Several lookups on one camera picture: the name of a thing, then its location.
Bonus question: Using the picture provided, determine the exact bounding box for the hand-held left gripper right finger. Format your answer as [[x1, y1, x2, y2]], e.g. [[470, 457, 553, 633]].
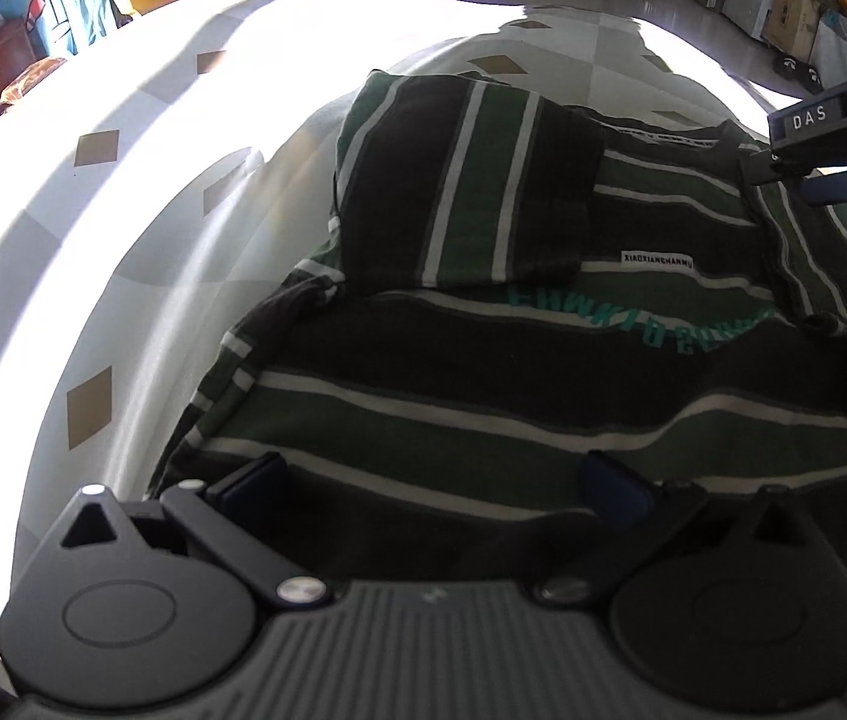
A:
[[536, 451, 825, 607]]

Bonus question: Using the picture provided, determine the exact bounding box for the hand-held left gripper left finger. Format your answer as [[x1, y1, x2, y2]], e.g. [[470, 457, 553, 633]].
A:
[[59, 453, 333, 610]]

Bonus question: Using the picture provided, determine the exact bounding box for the green striped shirt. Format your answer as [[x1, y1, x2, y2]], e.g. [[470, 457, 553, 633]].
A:
[[146, 69, 847, 720]]

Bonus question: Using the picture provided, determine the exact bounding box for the brown cardboard box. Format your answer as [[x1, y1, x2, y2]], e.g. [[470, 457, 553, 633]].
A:
[[761, 0, 822, 65]]

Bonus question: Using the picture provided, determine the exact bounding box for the brown snack wrapper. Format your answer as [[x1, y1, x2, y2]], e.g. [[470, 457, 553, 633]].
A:
[[0, 56, 68, 106]]

